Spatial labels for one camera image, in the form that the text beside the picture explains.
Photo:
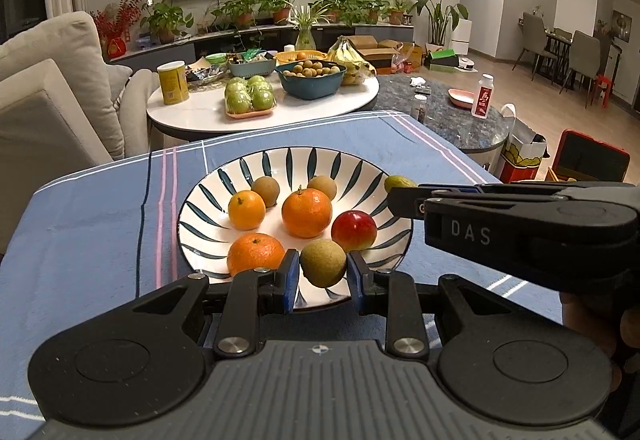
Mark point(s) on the red apple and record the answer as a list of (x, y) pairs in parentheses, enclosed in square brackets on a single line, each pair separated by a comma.
[(353, 231)]

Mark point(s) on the striped white bowl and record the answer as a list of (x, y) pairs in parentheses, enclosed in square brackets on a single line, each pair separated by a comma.
[(210, 215)]

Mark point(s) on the framed wall picture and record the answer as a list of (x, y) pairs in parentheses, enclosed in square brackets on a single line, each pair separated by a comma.
[(621, 25)]

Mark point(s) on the red stool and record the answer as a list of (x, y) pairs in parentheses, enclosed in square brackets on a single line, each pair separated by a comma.
[(602, 87)]

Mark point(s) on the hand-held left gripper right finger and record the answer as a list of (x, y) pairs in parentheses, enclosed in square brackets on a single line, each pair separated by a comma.
[(356, 280)]

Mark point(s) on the grey dining chair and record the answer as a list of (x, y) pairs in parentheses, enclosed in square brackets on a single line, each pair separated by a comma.
[(585, 52), (532, 32)]

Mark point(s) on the grey television cabinet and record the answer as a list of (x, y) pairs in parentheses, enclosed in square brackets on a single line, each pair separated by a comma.
[(165, 54)]

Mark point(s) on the pile of longans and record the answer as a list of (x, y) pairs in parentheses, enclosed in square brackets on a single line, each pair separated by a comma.
[(310, 68)]

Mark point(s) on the yellow plastic basket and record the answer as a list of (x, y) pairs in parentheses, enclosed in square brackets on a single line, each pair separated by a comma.
[(312, 54)]

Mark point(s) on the small dark jar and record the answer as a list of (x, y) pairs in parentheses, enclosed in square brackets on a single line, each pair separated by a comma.
[(420, 108)]

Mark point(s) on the brown kiwi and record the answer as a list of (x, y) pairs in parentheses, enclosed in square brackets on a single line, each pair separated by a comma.
[(265, 190), (322, 185), (322, 265)]

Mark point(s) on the green and black box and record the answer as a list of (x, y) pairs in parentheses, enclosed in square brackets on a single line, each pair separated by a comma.
[(441, 60)]

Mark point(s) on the yellow can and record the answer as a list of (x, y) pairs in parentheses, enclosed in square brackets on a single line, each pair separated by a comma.
[(173, 84)]

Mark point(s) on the white robot vacuum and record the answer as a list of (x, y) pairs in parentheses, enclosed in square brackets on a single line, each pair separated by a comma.
[(466, 65)]

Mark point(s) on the pale teal basket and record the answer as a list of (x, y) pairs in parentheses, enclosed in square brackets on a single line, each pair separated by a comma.
[(252, 67)]

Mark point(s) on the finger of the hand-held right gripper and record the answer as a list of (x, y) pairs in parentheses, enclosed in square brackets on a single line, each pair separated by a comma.
[(465, 190), (405, 202)]

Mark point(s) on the grey cushion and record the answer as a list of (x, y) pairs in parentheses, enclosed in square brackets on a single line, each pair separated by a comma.
[(119, 87)]

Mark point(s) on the open cardboard box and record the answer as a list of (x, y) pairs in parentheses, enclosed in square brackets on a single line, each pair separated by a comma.
[(407, 50), (372, 59)]

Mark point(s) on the person's right hand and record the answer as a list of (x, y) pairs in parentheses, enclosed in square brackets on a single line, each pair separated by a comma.
[(590, 320)]

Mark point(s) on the glass vase with green stems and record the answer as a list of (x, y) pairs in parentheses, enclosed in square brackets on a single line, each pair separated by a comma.
[(305, 37)]

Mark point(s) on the crumpled white tissue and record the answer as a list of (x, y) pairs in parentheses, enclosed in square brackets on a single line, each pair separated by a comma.
[(416, 80)]

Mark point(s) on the teal bowl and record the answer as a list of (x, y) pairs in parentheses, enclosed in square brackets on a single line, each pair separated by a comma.
[(310, 88)]

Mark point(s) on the round white table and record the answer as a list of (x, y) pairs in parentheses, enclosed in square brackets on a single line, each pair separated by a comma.
[(300, 112)]

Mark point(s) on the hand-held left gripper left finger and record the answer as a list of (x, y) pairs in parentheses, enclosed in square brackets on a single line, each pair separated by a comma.
[(289, 280)]

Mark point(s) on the deep orange mandarin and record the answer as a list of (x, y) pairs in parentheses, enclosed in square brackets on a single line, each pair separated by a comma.
[(255, 255), (306, 212)]

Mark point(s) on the pile of snack packets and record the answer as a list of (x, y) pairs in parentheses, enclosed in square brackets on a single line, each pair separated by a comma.
[(207, 72)]

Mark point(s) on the dark marble table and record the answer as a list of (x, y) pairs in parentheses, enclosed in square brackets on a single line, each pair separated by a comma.
[(450, 124)]

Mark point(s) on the green snack packet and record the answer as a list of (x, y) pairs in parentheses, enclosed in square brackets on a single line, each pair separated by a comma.
[(254, 53)]

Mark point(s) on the bunch of bananas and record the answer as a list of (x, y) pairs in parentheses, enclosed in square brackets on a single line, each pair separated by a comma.
[(350, 59)]

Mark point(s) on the wrapped green apples tray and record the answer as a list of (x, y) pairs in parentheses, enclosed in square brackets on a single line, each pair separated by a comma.
[(250, 97)]

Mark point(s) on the tall leafy potted plant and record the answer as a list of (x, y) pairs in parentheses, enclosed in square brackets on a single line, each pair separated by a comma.
[(440, 14)]

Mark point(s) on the row of potted green plants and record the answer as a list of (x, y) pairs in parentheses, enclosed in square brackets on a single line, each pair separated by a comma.
[(167, 19)]

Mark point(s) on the pale smooth orange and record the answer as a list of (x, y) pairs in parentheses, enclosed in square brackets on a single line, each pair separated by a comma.
[(246, 210)]

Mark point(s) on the white floor appliance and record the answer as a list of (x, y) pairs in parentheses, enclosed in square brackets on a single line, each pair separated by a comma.
[(462, 37)]

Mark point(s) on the beige armchair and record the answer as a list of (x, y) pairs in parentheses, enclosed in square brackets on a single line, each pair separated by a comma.
[(50, 119)]

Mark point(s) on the blue striped tablecloth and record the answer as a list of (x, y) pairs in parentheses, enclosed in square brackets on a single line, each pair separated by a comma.
[(90, 245)]

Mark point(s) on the dark dining table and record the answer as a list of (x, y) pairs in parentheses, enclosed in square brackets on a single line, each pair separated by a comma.
[(557, 42)]

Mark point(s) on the pink dish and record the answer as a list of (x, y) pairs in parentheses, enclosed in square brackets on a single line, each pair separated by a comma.
[(461, 98)]

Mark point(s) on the white and red paper bag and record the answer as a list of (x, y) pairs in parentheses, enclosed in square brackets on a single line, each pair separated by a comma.
[(520, 154)]

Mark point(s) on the red berry arrangement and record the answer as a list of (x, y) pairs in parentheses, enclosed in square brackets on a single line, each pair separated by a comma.
[(117, 24)]

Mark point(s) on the white bottle red label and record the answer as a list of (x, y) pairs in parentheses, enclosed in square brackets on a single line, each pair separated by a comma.
[(482, 97)]

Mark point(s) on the small green jujube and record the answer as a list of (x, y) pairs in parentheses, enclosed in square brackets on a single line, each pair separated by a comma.
[(400, 182)]

